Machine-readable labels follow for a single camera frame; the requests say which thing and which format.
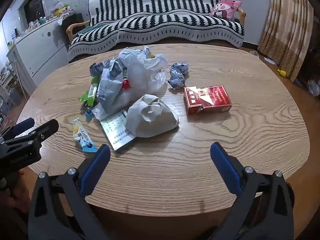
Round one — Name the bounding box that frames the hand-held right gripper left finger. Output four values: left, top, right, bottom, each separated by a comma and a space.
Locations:
28, 144, 111, 240

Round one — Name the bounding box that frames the teal flat packet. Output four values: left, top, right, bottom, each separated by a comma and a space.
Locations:
75, 25, 100, 34

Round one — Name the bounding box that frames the small white blue snack packet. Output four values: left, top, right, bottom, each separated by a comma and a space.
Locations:
71, 119, 98, 154

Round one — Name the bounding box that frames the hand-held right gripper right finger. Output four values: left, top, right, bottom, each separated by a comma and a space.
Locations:
210, 142, 294, 240

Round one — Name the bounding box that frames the dark framed wall panel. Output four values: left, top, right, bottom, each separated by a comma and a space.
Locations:
18, 0, 47, 24

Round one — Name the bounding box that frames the pink cartoon cushion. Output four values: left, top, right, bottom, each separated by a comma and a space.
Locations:
209, 0, 243, 20

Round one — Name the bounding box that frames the person's left hand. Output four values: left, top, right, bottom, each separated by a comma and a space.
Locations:
5, 169, 32, 214

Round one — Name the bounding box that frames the black white striped sofa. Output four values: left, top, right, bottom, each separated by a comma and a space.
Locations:
68, 0, 245, 62

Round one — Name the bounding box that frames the white printed box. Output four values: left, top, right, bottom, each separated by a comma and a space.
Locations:
100, 109, 137, 152

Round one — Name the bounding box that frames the white cabinet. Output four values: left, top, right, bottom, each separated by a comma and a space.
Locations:
6, 17, 70, 100

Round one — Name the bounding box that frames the wooden frame sofa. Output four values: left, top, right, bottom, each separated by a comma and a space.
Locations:
66, 7, 247, 55

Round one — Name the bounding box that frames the blue white wrapper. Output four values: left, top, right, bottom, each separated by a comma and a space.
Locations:
168, 73, 186, 90
170, 61, 189, 75
89, 61, 105, 77

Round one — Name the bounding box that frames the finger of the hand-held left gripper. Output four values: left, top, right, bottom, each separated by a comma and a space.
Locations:
15, 119, 59, 145
0, 117, 35, 140

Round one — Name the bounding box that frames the white plastic bag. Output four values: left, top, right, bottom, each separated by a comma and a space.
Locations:
119, 45, 168, 98

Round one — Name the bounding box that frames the green snack wrapper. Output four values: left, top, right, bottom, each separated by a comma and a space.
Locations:
79, 76, 102, 109

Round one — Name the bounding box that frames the beige patterned curtain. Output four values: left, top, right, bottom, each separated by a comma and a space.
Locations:
257, 0, 314, 82

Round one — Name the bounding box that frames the red cigarette box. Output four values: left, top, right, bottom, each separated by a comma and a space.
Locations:
183, 85, 232, 115

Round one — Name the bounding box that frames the cluttered storage shelf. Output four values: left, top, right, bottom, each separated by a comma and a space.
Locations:
0, 62, 23, 130

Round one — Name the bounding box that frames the blue white plastic pouch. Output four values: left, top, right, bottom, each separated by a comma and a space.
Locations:
92, 58, 129, 120

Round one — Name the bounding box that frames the grey paper bag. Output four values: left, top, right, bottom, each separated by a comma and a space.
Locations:
125, 94, 180, 138

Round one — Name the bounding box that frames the cabinet top clutter pile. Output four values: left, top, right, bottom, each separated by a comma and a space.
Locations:
25, 0, 75, 33

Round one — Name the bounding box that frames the black cabinet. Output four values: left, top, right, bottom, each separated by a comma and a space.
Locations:
61, 13, 84, 45

